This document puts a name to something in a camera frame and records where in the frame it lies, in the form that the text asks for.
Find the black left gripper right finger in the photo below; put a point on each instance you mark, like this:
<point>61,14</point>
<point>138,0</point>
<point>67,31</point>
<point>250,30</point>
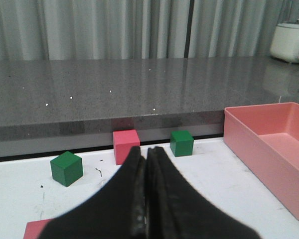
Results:
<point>177,211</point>

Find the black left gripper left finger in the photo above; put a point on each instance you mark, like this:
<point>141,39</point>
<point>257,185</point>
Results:
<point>116,211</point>

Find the green cube at left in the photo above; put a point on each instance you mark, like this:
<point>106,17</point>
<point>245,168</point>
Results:
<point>66,168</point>

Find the green cube near bin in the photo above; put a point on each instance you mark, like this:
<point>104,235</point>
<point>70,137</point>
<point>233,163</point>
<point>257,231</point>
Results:
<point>181,143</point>

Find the pink cube at back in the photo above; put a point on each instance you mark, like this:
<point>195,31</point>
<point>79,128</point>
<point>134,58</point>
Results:
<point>123,141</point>

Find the pink block in foreground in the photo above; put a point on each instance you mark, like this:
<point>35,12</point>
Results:
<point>34,228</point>

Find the pink plastic bin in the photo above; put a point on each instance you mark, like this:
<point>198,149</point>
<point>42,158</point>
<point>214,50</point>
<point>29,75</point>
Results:
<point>266,139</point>

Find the grey stone countertop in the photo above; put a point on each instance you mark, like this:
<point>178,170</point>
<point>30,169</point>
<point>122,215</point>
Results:
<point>40,99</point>

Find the white rice cooker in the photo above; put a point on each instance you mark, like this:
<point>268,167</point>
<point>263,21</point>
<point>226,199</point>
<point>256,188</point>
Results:
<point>285,43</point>

